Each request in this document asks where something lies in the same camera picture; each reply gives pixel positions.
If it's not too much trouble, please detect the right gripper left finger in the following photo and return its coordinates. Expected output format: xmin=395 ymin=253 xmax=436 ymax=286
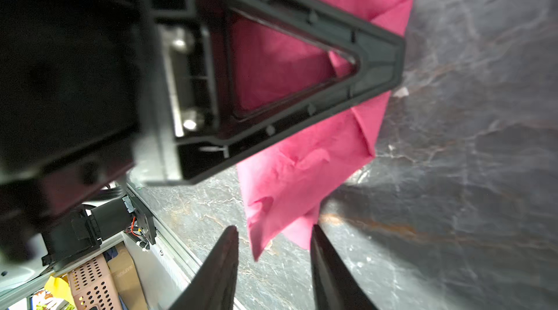
xmin=171 ymin=226 xmax=239 ymax=309

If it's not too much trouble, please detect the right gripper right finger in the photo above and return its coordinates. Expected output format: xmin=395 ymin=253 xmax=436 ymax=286
xmin=310 ymin=224 xmax=378 ymax=310

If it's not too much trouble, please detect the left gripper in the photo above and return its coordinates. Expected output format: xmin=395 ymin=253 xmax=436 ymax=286
xmin=1 ymin=0 xmax=174 ymax=262

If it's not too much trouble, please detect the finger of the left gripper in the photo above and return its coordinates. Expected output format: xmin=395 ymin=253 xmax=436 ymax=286
xmin=143 ymin=0 xmax=405 ymax=186

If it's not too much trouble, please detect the pink paper napkin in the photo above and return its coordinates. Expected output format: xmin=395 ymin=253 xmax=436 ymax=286
xmin=230 ymin=0 xmax=413 ymax=259

